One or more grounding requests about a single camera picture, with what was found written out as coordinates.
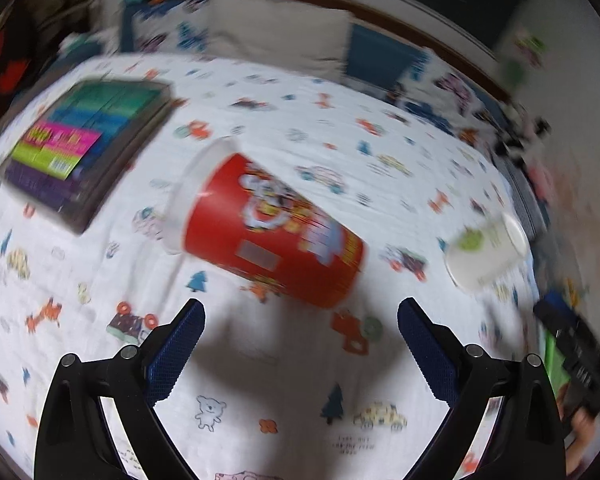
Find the colourful striped box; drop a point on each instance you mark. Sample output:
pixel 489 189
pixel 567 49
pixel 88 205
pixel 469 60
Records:
pixel 80 145

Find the red snack canister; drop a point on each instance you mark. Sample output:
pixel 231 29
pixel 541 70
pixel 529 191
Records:
pixel 260 230

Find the pink plush toy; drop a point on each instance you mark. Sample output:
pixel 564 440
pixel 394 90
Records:
pixel 542 182

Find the green plastic basket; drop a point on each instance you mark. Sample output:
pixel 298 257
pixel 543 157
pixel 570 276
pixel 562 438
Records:
pixel 554 360

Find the beige pillow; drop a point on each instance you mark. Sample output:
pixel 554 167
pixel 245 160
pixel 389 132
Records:
pixel 280 40

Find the blue headboard cushion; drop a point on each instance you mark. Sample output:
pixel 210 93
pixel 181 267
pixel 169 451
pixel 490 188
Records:
pixel 385 60

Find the printed white bed sheet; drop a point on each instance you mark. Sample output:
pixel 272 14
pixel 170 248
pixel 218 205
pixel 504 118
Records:
pixel 280 120

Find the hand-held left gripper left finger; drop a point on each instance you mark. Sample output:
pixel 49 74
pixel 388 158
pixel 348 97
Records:
pixel 177 350

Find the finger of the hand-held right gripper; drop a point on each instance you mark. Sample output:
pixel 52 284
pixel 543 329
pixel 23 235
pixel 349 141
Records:
pixel 552 317

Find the white paper cup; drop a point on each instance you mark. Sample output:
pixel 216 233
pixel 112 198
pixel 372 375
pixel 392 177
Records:
pixel 485 255

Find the butterfly print pillow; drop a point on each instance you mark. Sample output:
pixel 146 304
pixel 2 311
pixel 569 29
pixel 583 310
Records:
pixel 165 25
pixel 450 95

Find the black and white cow plush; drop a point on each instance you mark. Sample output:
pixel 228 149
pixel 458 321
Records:
pixel 522 132

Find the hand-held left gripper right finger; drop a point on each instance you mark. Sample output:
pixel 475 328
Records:
pixel 425 350

